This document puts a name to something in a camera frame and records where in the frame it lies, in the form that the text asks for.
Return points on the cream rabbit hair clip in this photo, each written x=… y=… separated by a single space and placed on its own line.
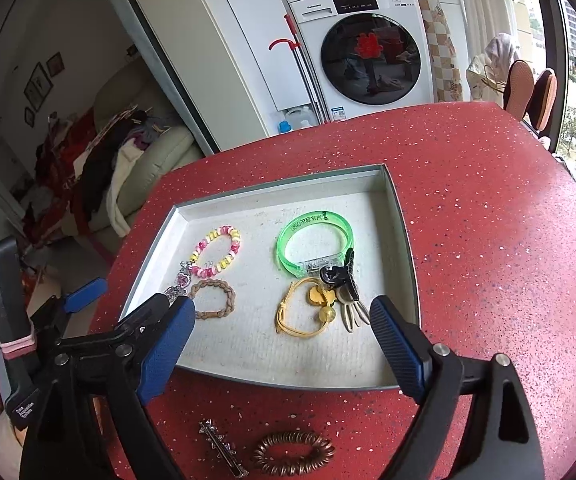
x=353 y=312

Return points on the pile of clothes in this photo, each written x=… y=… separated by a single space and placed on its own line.
x=86 y=171

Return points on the white washing machine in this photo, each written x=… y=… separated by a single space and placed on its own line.
x=367 y=55

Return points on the black patterned hair clip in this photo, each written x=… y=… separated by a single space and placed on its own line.
x=341 y=278

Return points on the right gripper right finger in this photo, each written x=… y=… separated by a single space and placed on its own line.
x=500 y=439

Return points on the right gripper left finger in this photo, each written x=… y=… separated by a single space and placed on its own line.
x=127 y=367

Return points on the silver star hair clip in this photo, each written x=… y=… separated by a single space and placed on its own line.
x=222 y=448

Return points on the brown chair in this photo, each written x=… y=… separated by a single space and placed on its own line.
x=541 y=103
x=519 y=89

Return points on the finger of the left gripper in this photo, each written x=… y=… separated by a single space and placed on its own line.
x=84 y=296

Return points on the red handled mop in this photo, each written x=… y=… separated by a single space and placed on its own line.
x=296 y=49

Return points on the checkered cloth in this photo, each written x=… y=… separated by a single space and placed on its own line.
x=443 y=56

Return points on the wall picture frames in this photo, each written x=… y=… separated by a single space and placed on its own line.
x=36 y=91

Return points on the grey jewelry tray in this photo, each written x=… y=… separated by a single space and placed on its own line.
x=272 y=338

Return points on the green translucent bangle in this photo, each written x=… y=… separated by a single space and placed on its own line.
x=314 y=239

